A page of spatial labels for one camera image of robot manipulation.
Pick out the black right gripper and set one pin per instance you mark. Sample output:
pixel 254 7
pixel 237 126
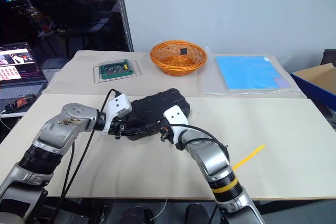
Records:
pixel 165 133

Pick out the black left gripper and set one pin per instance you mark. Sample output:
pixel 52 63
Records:
pixel 118 128

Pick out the black tool case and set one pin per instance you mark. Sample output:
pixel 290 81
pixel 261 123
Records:
pixel 155 106

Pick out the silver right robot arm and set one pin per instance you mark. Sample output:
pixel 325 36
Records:
pixel 212 161

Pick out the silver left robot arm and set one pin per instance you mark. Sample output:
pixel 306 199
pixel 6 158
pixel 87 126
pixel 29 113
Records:
pixel 60 132

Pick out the green circuit board in tray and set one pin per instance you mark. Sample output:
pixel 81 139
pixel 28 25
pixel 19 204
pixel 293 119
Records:
pixel 137 70

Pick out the orange woven basket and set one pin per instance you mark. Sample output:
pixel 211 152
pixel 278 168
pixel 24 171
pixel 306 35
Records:
pixel 178 66

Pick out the blue sheet in plastic bag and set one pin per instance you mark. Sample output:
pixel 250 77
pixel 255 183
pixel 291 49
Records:
pixel 210 82

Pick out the beige paper table cover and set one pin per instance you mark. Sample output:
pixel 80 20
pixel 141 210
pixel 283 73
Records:
pixel 78 85

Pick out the small black square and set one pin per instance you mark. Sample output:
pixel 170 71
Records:
pixel 184 51

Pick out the dark rounded shape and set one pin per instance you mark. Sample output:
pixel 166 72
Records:
pixel 197 214

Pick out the yellow plastic strip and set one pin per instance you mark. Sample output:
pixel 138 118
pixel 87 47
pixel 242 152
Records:
pixel 249 157

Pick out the black smartphone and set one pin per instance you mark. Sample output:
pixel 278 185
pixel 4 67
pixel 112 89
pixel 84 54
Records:
pixel 19 104

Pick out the open laptop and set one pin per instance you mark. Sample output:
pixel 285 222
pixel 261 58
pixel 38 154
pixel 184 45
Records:
pixel 18 77

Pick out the blue cardboard box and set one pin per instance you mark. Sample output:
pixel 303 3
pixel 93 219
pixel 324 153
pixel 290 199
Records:
pixel 312 87

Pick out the black chair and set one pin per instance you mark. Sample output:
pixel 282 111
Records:
pixel 330 57

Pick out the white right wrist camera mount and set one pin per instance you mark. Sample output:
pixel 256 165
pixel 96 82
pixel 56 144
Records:
pixel 176 119

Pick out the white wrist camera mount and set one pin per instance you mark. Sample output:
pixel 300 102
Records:
pixel 119 106
pixel 176 119

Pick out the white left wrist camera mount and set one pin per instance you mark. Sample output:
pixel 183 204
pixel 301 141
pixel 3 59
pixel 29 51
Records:
pixel 119 106

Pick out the grey metal partition post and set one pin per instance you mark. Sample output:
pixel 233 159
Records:
pixel 124 9

